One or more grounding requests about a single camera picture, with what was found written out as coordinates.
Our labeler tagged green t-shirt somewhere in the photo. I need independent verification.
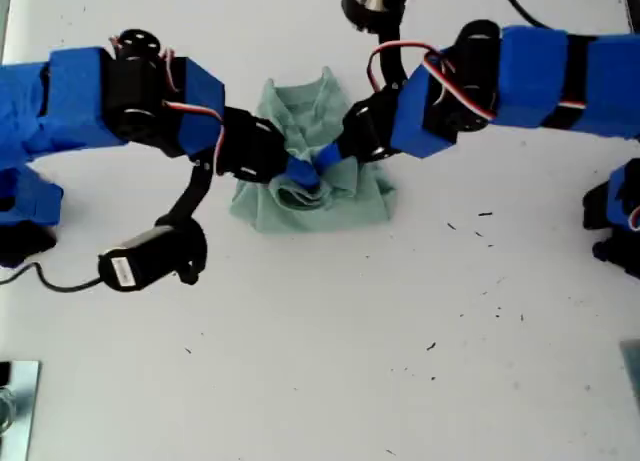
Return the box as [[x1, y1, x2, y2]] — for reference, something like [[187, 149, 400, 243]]
[[228, 65, 399, 236]]

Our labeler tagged shiny steel plate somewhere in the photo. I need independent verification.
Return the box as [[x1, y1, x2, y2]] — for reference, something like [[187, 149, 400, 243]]
[[0, 359, 42, 461]]

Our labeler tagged red white servo wire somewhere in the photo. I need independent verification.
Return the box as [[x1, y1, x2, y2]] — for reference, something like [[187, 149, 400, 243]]
[[109, 35, 227, 175], [367, 40, 587, 123]]

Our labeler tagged black camera stalk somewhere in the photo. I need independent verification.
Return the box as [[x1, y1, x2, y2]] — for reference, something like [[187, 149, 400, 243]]
[[154, 158, 215, 288], [341, 0, 422, 93]]

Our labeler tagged black camera box, white label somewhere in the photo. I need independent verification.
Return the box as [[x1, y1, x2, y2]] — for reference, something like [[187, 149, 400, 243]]
[[97, 228, 187, 293]]

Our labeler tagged black camera cable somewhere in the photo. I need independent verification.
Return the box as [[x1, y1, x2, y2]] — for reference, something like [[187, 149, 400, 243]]
[[497, 0, 554, 30], [0, 261, 104, 294]]

